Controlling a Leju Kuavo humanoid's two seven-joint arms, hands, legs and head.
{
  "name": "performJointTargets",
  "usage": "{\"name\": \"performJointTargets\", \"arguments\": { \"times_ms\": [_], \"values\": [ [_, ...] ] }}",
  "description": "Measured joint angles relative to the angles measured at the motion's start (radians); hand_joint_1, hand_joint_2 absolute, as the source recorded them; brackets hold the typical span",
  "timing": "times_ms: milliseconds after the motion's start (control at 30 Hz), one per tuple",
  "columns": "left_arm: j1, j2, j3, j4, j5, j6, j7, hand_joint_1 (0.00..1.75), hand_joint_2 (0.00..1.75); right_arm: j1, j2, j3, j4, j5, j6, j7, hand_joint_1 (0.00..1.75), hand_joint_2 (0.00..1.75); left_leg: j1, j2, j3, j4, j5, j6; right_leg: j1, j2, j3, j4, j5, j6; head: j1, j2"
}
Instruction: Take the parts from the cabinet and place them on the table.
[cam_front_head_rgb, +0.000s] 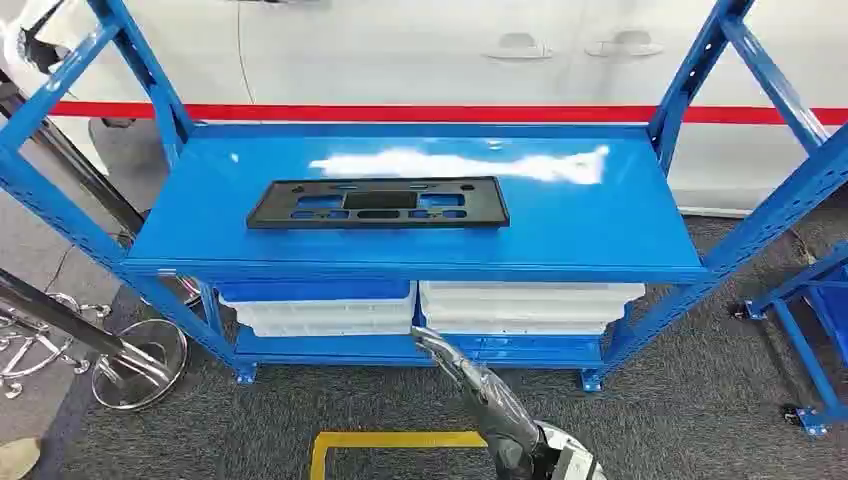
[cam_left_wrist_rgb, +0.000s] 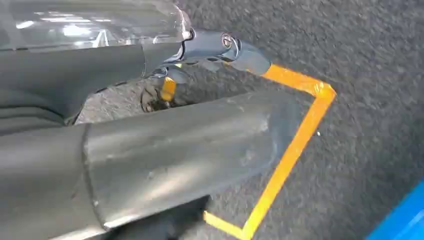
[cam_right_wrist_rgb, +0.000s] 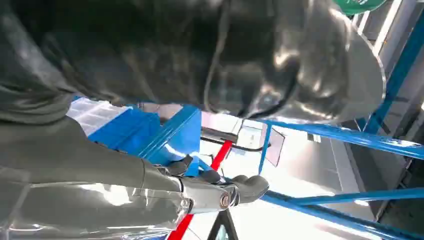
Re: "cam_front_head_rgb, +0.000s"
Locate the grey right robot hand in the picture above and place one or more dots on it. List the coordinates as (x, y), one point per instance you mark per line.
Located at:
(493, 404)

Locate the black plastic plate with cutouts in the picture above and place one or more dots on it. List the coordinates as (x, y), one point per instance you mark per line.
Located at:
(378, 202)

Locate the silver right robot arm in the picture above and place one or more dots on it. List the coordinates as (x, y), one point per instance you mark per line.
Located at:
(573, 460)

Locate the white plastic crate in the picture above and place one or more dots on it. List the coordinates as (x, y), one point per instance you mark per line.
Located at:
(530, 308)

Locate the yellow floor tape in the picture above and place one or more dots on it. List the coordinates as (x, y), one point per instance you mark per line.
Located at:
(391, 440)

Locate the blue steel shelving rack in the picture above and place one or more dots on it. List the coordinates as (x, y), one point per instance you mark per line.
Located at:
(583, 225)

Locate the white crate with blue lid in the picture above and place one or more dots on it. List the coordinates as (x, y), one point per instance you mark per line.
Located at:
(318, 308)

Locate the red barrier belt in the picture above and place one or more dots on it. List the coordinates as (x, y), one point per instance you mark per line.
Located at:
(424, 113)

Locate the white car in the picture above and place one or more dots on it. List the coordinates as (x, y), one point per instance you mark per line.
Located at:
(411, 60)

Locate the chrome hook stand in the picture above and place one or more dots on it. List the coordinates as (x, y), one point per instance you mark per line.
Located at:
(33, 344)

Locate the blue steel trolley frame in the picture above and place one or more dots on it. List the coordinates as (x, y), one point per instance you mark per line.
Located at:
(811, 358)

